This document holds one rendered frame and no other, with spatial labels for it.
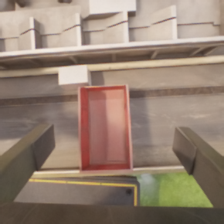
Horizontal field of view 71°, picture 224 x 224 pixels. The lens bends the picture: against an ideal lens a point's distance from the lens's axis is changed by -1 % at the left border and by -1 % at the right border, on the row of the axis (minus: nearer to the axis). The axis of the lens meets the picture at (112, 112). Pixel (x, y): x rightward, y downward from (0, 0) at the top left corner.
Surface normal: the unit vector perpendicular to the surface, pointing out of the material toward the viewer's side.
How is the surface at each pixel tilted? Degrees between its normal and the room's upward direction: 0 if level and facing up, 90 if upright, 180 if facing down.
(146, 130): 0
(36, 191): 0
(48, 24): 10
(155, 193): 0
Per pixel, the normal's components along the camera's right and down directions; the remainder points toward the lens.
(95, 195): -0.05, -0.13
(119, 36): -0.54, 0.06
